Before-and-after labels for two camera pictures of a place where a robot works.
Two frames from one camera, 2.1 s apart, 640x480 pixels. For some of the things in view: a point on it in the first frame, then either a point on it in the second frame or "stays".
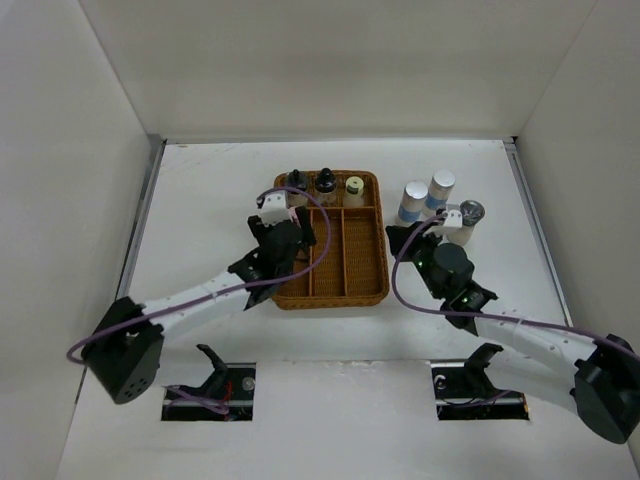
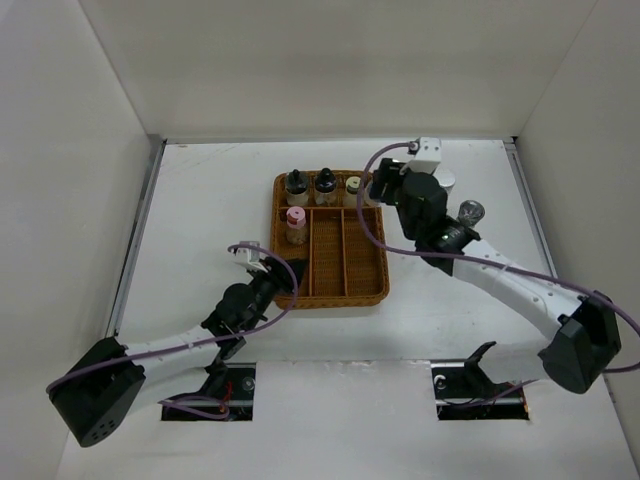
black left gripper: x=306 y=240 -> x=279 y=274
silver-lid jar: x=440 y=188 stays
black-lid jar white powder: x=297 y=180 stays
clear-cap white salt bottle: x=471 y=212 stays
